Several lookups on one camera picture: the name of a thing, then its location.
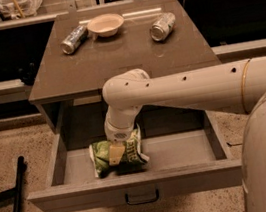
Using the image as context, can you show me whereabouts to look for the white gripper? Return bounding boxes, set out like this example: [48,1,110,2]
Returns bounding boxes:
[104,111,135,166]

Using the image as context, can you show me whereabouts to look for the green jalapeno chip bag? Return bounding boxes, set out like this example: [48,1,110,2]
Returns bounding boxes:
[88,126,149,178]

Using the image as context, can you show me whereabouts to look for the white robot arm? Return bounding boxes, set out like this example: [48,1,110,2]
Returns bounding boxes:
[102,56,266,212]

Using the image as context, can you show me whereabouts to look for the open grey top drawer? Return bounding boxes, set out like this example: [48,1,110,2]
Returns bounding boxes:
[28,111,242,212]

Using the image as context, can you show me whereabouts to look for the grey cabinet counter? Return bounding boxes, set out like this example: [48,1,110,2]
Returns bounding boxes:
[29,0,219,130]

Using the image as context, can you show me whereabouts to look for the white plastic bag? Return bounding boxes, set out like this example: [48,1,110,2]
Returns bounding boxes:
[0,0,43,19]

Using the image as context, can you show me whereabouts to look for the black left floor stand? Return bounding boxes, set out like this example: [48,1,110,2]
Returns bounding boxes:
[0,156,28,212]

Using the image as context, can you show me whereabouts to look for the blue silver soda can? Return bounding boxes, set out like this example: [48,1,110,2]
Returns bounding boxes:
[61,25,89,55]

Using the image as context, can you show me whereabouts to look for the white paper bowl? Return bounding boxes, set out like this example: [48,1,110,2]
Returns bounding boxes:
[87,13,124,38]

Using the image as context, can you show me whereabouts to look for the green silver soda can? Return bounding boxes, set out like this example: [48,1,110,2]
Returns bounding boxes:
[150,12,176,42]

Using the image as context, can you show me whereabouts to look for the black drawer handle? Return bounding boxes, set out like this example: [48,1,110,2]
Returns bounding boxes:
[125,189,160,206]

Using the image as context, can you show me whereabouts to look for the black floor cable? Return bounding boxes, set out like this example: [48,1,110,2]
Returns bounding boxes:
[225,139,244,149]

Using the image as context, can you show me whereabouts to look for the black clamp on rail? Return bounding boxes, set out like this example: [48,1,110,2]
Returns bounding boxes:
[18,63,36,86]

